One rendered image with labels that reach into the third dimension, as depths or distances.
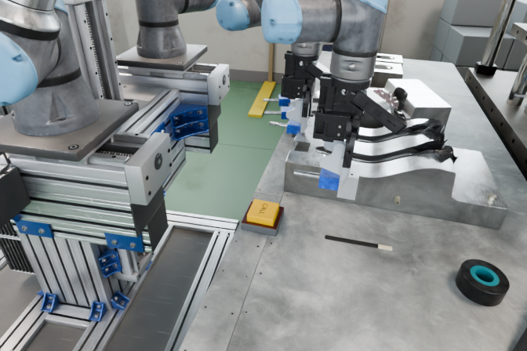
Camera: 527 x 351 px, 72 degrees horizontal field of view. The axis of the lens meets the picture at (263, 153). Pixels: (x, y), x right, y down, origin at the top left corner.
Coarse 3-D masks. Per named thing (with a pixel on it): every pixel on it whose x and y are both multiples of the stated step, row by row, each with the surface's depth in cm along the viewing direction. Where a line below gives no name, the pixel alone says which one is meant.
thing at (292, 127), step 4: (308, 120) 101; (312, 120) 101; (272, 124) 104; (276, 124) 104; (280, 124) 104; (284, 124) 104; (288, 124) 102; (292, 124) 102; (296, 124) 102; (308, 124) 99; (312, 124) 99; (288, 128) 102; (292, 128) 102; (296, 128) 101; (308, 128) 100; (312, 128) 100; (288, 132) 103; (292, 132) 102; (296, 132) 102; (308, 132) 101; (312, 132) 100
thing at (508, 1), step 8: (504, 0) 166; (512, 0) 165; (504, 8) 167; (512, 8) 167; (496, 16) 172; (504, 16) 169; (496, 24) 172; (504, 24) 170; (496, 32) 173; (504, 32) 172; (488, 40) 178; (496, 40) 174; (488, 48) 178; (496, 48) 176; (488, 56) 179; (480, 64) 182; (488, 64) 180; (480, 72) 183; (488, 72) 180
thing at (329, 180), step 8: (352, 168) 73; (304, 176) 75; (312, 176) 75; (320, 176) 73; (328, 176) 73; (336, 176) 73; (352, 176) 70; (320, 184) 73; (328, 184) 73; (336, 184) 72; (344, 184) 71; (352, 184) 71; (344, 192) 72; (352, 192) 72
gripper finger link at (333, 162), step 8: (336, 144) 67; (344, 144) 67; (336, 152) 68; (320, 160) 69; (328, 160) 68; (336, 160) 68; (328, 168) 69; (336, 168) 69; (344, 168) 67; (344, 176) 68
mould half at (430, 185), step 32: (384, 128) 103; (288, 160) 88; (416, 160) 83; (448, 160) 82; (480, 160) 96; (320, 192) 89; (384, 192) 85; (416, 192) 82; (448, 192) 80; (480, 192) 84; (480, 224) 82
